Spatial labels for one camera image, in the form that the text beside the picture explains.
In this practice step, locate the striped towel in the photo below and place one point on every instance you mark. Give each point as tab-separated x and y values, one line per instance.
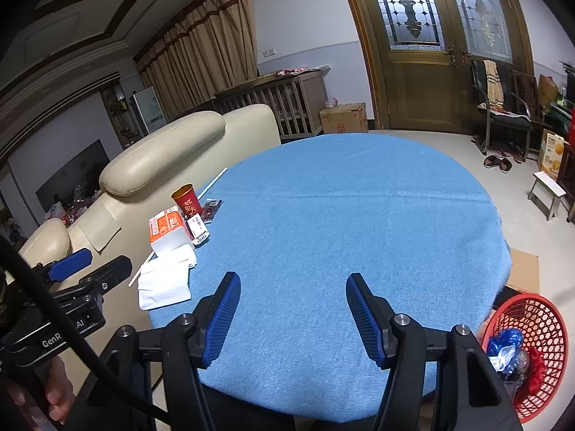
492	83

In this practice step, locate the wooden crib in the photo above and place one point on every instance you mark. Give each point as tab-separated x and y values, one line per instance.
278	98

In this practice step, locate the flat cardboard sheet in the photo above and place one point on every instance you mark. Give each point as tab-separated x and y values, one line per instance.
523	271

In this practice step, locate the small dark snack packet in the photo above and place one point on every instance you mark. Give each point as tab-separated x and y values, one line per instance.
212	210

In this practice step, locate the white paper tissues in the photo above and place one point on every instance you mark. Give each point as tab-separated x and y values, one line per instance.
164	280

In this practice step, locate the red paper cup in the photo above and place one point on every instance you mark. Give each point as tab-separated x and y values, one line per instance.
185	202

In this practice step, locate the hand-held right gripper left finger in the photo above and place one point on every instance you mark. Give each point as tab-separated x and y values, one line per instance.
220	321

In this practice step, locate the red plastic basket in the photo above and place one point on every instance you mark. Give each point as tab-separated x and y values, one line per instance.
525	312

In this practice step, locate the white barcode card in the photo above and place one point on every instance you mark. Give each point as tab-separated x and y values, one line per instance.
198	230

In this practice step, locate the black metal chair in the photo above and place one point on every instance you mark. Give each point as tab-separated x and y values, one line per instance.
498	121

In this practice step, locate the glass bowl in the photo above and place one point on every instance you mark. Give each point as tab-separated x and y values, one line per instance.
333	102

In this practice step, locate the orange printed box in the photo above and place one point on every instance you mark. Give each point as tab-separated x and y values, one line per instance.
551	155

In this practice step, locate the pair of slippers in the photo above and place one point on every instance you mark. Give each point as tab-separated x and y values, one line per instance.
497	164

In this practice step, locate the blue plastic bag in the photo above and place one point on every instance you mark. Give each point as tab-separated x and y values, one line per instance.
505	339

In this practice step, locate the small white stool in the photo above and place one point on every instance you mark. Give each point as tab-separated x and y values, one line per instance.
548	188

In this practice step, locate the brown cardboard box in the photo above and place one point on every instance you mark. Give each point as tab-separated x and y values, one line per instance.
343	119

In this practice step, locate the beige striped curtains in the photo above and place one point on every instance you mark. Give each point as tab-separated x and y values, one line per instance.
202	49

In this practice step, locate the orange tissue pack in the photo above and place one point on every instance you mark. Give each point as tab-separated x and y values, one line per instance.
168	231

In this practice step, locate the pink cloth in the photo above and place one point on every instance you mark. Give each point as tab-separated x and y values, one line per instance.
294	71

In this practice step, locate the dark armchair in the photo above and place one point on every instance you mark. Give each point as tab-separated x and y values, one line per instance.
530	94

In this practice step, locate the white refrigerator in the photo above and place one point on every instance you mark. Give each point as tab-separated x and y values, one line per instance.
150	110

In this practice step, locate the cream leather sofa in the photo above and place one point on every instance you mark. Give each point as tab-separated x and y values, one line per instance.
157	157

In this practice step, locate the beige paper sheet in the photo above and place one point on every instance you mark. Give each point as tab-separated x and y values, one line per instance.
101	231

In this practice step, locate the person's left hand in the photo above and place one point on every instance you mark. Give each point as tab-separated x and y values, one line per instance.
60	390

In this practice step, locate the wooden double door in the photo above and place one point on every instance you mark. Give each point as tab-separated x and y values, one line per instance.
426	90

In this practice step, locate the dark television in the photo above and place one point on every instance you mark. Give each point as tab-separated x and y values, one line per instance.
74	177

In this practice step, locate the blue tablecloth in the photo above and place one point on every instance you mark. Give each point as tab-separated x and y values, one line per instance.
314	215

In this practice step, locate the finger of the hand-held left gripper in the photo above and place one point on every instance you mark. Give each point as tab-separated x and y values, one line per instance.
69	264
110	274

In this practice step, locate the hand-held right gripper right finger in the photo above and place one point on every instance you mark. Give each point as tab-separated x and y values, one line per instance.
366	321

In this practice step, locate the white wrapper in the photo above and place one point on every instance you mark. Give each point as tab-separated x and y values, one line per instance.
503	358

